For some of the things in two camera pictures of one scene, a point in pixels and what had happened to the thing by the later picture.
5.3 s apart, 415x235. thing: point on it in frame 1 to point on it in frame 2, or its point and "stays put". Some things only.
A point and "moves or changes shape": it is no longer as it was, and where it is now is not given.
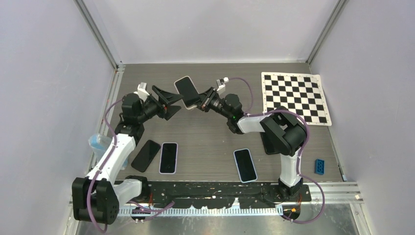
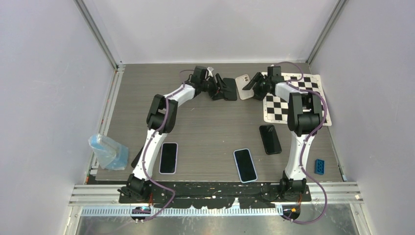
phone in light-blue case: x=245 y=165 stays put
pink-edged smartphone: x=188 y=107 to x=241 y=81
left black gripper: x=163 y=110 to x=214 y=94
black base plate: x=220 y=195 stays put
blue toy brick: x=319 y=166 stays put
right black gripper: x=207 y=98 to x=259 y=95
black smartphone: x=186 y=88 moves or changes shape
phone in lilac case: x=168 y=158 stays put
